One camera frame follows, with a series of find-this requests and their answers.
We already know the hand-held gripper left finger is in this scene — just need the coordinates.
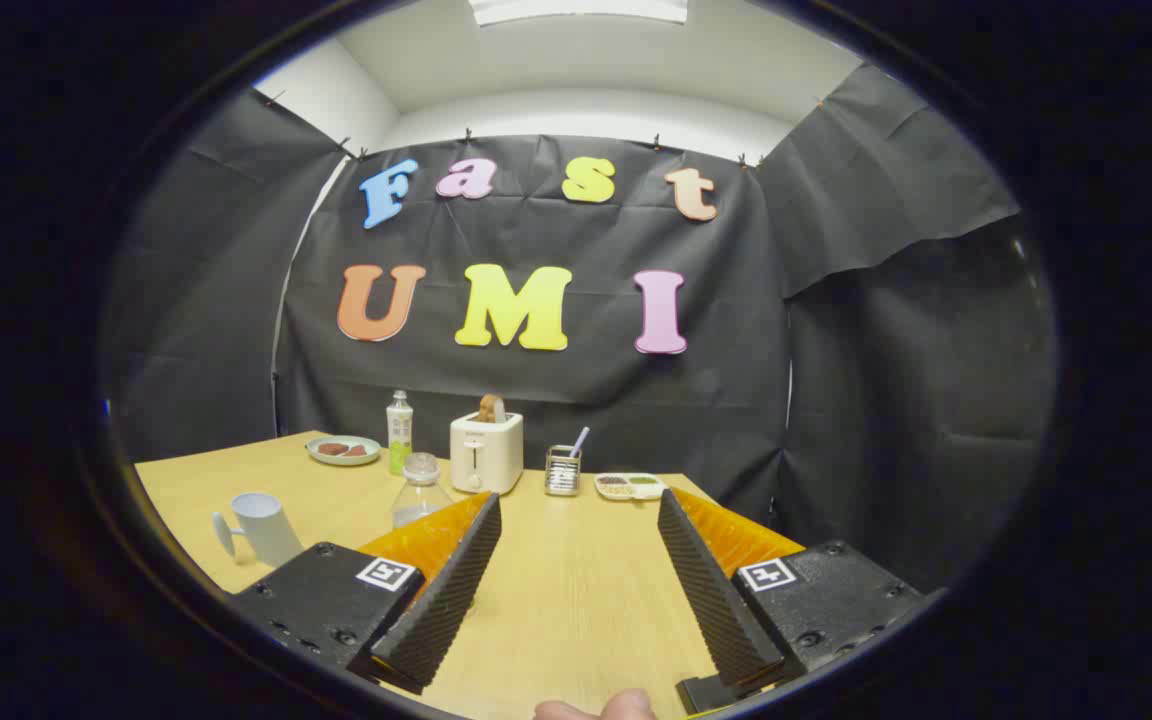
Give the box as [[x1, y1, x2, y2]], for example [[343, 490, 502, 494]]
[[226, 490, 503, 696]]

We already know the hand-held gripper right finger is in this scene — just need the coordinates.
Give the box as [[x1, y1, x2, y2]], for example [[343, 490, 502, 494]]
[[658, 488, 927, 714]]

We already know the clear green-label juice bottle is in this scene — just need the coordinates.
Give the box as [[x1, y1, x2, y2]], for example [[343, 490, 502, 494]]
[[391, 452, 455, 529]]

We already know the pale grey cup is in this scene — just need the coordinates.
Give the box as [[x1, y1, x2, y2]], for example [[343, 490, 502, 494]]
[[212, 491, 305, 568]]

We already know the capped white green bottle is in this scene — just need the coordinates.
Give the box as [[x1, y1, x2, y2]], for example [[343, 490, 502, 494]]
[[386, 390, 414, 477]]

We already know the wooden table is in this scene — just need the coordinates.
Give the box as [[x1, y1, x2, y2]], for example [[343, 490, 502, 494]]
[[134, 430, 807, 720]]

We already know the white toaster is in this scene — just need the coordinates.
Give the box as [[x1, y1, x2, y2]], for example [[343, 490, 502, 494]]
[[449, 411, 525, 496]]

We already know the white divided sauce dish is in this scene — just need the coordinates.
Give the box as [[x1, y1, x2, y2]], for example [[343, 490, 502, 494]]
[[594, 473, 669, 501]]

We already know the pale green plate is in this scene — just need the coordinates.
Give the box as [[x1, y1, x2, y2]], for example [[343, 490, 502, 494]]
[[306, 435, 382, 467]]

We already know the ceiling light panel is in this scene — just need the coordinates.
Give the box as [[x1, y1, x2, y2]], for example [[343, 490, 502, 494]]
[[468, 0, 689, 26]]

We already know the metal wire holder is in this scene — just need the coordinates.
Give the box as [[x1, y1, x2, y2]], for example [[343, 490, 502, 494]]
[[545, 445, 583, 497]]

